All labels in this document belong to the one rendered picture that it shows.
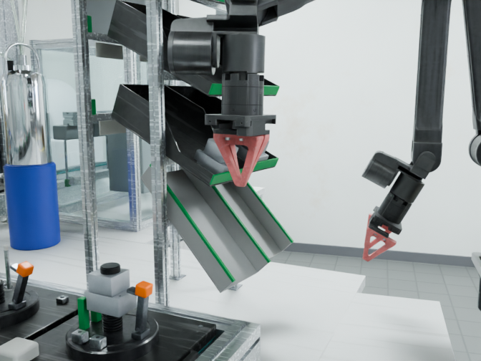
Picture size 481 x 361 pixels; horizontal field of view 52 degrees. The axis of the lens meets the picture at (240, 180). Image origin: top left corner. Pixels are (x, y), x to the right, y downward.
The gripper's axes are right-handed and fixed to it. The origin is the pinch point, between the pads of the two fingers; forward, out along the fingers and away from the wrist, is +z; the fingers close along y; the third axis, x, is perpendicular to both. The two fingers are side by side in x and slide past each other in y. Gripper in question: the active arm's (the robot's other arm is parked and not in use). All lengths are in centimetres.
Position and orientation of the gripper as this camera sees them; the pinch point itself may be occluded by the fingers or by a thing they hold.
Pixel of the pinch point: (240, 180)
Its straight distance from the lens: 69.1
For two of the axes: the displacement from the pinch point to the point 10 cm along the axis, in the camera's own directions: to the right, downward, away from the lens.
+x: 9.1, 0.9, -4.1
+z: -0.3, 9.9, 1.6
